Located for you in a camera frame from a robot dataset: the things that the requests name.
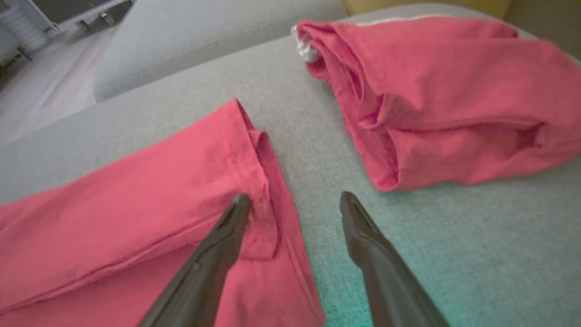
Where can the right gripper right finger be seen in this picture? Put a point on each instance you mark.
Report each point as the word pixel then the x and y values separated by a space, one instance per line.
pixel 390 281

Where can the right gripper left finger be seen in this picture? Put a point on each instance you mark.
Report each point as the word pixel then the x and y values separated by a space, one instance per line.
pixel 204 277

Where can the red white mesh garment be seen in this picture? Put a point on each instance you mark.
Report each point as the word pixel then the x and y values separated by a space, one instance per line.
pixel 113 204
pixel 454 91

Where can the large grey sofa seat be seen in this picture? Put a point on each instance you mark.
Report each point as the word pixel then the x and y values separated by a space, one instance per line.
pixel 454 250

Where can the small grey sofa cushion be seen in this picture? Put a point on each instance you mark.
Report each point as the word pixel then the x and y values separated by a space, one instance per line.
pixel 204 32

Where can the yellow sofa backrest cushion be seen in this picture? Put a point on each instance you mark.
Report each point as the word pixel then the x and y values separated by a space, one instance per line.
pixel 544 18

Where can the white ribbed radiator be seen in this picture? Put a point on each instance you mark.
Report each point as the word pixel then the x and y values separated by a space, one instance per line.
pixel 22 29

